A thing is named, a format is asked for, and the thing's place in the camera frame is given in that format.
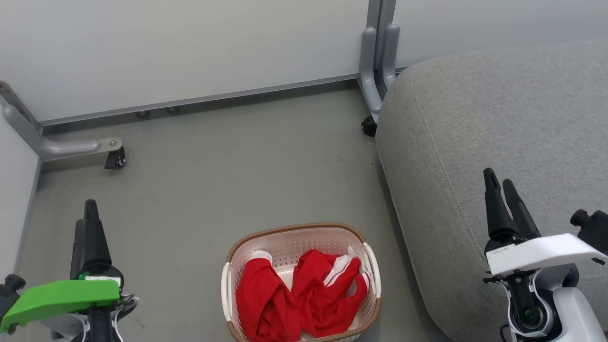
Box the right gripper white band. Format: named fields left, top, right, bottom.
left=483, top=168, right=608, bottom=282

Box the grey partition foot upright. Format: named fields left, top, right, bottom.
left=359, top=0, right=400, bottom=125

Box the red and white garment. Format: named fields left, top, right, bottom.
left=236, top=249, right=371, bottom=342

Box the grey fabric sofa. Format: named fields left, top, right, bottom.
left=375, top=38, right=608, bottom=342

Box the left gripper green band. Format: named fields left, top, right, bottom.
left=0, top=199, right=138, bottom=333

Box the grey partition foot long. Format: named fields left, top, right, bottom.
left=0, top=81, right=123, bottom=162

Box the cream perforated laundry basket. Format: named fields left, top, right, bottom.
left=221, top=222, right=382, bottom=342

